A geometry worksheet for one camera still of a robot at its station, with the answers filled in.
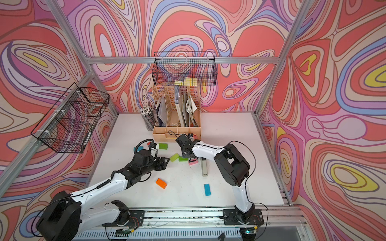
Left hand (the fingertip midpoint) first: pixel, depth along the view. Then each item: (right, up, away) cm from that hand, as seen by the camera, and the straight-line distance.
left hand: (166, 159), depth 85 cm
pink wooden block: (+15, -1, -5) cm, 16 cm away
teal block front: (+23, -16, -3) cm, 29 cm away
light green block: (+3, -1, +9) cm, 10 cm away
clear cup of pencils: (-15, +27, +11) cm, 33 cm away
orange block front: (-2, -14, -1) cm, 14 cm away
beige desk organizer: (+6, +28, +4) cm, 28 cm away
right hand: (+13, 0, +11) cm, 18 cm away
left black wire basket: (-47, +19, -11) cm, 52 cm away
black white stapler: (+22, -5, +3) cm, 23 cm away
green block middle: (+8, -2, +8) cm, 11 cm away
